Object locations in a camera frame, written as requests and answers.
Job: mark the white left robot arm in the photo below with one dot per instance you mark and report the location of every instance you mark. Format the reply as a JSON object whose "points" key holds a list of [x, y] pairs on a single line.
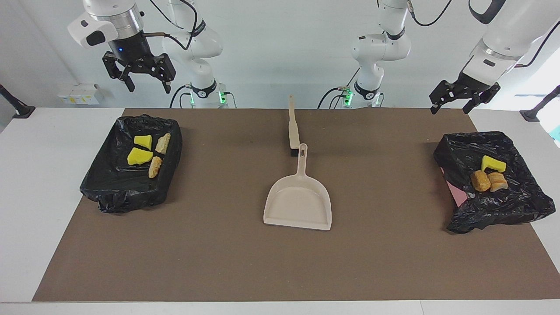
{"points": [[503, 39]]}

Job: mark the pink bin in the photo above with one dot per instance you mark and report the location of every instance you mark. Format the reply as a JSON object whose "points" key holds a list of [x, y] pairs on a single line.
{"points": [[457, 194]]}

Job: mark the orange striped croissant piece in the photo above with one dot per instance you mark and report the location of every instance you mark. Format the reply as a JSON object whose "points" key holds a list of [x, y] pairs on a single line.
{"points": [[155, 167]]}

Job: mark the beige hand brush black bristles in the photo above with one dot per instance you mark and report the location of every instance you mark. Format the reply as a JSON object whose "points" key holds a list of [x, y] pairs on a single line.
{"points": [[293, 127]]}

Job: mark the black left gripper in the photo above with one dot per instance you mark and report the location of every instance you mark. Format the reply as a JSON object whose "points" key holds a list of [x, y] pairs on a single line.
{"points": [[470, 89]]}

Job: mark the orange striped bread piece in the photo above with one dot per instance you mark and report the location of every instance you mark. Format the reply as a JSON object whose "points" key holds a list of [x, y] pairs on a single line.
{"points": [[498, 181]]}

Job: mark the white box yellow labels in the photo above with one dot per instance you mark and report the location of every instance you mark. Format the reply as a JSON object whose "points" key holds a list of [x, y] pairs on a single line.
{"points": [[78, 94]]}

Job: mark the yellow green-backed sponge piece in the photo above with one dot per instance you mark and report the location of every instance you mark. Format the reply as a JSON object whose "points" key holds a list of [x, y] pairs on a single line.
{"points": [[492, 164]]}

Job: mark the black stand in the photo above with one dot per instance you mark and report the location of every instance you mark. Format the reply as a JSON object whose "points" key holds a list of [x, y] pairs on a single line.
{"points": [[531, 114], [22, 111]]}

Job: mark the beige plastic dustpan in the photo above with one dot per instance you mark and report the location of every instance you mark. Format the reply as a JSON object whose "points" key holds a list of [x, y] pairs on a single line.
{"points": [[299, 205]]}

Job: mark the black trash bag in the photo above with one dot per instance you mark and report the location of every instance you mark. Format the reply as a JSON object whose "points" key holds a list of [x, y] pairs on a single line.
{"points": [[109, 197], [516, 205]]}

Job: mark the cyan object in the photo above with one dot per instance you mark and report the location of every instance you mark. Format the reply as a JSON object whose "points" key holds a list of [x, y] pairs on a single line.
{"points": [[556, 133]]}

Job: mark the brown table mat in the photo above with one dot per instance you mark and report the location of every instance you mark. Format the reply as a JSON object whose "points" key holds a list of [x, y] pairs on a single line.
{"points": [[284, 262]]}

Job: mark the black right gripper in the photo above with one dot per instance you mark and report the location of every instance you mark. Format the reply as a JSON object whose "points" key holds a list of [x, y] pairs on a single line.
{"points": [[133, 54]]}

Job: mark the golden brown bread roll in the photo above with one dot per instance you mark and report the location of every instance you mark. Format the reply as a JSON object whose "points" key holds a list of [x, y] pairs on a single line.
{"points": [[480, 180]]}

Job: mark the pale beige bread piece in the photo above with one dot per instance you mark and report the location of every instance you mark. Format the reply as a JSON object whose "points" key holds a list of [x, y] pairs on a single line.
{"points": [[163, 143]]}

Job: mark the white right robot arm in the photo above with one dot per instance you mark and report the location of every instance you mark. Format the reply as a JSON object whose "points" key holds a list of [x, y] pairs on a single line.
{"points": [[113, 17]]}

